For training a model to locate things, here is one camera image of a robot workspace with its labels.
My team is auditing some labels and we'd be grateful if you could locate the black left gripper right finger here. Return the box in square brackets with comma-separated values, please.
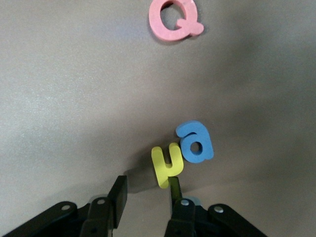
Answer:
[164, 176, 269, 237]

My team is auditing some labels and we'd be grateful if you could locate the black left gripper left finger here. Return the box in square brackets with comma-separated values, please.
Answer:
[0, 175, 128, 237]

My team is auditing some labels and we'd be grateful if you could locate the yellow foam letter n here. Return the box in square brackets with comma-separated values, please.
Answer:
[151, 142, 184, 190]

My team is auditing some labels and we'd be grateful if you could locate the blue foam letter a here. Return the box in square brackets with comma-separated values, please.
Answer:
[175, 120, 214, 163]

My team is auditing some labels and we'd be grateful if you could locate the pink foam letter Q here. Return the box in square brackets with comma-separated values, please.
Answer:
[148, 0, 205, 42]

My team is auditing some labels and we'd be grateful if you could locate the table cover mat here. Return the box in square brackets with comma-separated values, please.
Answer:
[0, 0, 316, 237]

